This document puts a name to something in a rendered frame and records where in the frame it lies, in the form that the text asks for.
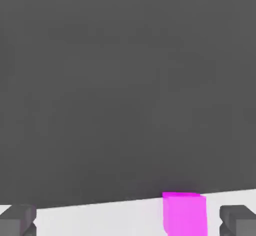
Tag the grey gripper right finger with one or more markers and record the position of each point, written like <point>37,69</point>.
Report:
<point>239,222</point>

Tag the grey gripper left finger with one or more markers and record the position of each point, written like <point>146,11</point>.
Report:
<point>16,221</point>

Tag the large magenta box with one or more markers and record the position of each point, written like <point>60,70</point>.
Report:
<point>184,214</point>

